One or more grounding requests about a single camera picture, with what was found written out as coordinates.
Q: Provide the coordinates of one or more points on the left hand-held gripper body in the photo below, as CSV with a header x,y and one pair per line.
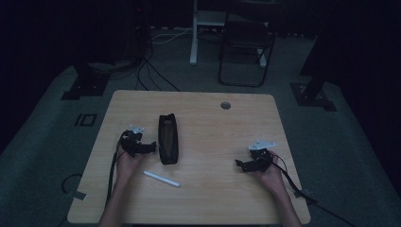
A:
x,y
131,142

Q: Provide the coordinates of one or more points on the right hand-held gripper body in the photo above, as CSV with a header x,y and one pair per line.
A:
x,y
260,153

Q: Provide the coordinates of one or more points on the black pencil case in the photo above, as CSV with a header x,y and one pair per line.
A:
x,y
168,138

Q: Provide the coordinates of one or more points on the white pen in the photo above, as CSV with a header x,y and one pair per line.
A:
x,y
161,178

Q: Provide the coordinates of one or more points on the person's left hand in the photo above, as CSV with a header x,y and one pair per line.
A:
x,y
127,164

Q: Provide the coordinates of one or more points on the person's right hand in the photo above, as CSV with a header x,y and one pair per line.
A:
x,y
273,178

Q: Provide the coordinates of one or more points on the grey tape piece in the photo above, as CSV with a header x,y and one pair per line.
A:
x,y
302,193
79,195

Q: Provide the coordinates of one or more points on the round grey table grommet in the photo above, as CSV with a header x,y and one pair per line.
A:
x,y
225,105

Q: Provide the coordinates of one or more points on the black folding chair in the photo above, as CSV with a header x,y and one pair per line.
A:
x,y
246,47

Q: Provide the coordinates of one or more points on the white desk leg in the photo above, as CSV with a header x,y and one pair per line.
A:
x,y
194,34

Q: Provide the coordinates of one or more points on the black stand with base plate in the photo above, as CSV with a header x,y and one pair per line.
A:
x,y
312,91
85,83

